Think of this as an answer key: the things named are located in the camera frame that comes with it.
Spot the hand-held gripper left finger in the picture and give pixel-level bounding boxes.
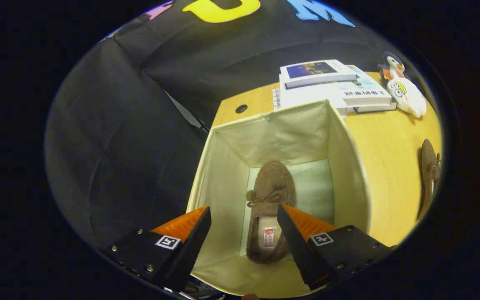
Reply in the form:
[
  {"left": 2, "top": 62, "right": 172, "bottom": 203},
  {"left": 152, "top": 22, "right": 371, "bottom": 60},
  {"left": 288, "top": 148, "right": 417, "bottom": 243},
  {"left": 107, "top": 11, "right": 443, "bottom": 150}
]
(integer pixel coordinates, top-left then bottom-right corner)
[{"left": 102, "top": 206, "right": 212, "bottom": 292}]

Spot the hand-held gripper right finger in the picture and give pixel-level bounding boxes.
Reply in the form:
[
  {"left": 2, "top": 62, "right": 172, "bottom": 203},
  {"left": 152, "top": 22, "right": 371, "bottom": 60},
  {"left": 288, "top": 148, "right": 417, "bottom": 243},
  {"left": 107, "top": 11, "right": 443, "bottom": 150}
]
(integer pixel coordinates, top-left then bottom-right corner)
[{"left": 277, "top": 203, "right": 395, "bottom": 291}]

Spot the brown fuzzy shoe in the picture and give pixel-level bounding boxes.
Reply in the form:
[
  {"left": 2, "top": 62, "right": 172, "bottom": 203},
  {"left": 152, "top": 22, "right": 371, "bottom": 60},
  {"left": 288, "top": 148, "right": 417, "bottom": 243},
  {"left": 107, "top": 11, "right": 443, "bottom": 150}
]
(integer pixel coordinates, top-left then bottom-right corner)
[
  {"left": 245, "top": 160, "right": 297, "bottom": 264},
  {"left": 417, "top": 139, "right": 443, "bottom": 219}
]

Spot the green fabric storage box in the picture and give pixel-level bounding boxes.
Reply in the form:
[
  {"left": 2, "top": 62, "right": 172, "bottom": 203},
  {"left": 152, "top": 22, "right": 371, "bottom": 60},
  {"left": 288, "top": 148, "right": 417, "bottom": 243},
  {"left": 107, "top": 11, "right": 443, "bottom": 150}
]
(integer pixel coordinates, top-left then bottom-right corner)
[{"left": 186, "top": 99, "right": 372, "bottom": 298}]

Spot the plain white book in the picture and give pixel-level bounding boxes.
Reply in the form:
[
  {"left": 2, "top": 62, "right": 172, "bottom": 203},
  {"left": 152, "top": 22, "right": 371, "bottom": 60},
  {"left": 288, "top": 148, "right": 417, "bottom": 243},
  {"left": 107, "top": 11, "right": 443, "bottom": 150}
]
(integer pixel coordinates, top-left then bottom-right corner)
[{"left": 272, "top": 81, "right": 349, "bottom": 117}]

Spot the dark cover book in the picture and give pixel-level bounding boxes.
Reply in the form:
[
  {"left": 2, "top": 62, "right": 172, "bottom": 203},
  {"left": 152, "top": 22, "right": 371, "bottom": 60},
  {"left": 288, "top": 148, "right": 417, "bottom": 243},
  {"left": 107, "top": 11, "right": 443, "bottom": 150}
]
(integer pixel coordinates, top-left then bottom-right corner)
[{"left": 353, "top": 102, "right": 398, "bottom": 114}]

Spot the small blue cover book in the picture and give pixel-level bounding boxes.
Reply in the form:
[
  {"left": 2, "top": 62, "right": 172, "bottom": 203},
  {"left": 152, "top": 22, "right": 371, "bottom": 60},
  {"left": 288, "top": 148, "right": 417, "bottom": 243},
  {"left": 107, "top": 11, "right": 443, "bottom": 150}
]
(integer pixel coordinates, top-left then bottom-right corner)
[{"left": 280, "top": 60, "right": 357, "bottom": 89}]

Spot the white round plush toy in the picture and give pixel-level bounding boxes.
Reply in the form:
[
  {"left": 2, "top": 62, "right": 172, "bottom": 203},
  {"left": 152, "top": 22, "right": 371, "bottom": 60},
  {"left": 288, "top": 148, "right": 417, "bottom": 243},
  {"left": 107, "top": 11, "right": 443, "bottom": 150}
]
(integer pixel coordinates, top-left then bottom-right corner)
[{"left": 386, "top": 77, "right": 427, "bottom": 118}]

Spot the penguin plush toy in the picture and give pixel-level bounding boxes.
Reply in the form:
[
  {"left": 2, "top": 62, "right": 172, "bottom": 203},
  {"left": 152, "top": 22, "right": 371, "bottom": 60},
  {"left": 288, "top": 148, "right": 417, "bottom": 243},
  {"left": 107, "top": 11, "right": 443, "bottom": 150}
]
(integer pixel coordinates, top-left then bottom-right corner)
[{"left": 377, "top": 51, "right": 411, "bottom": 82}]

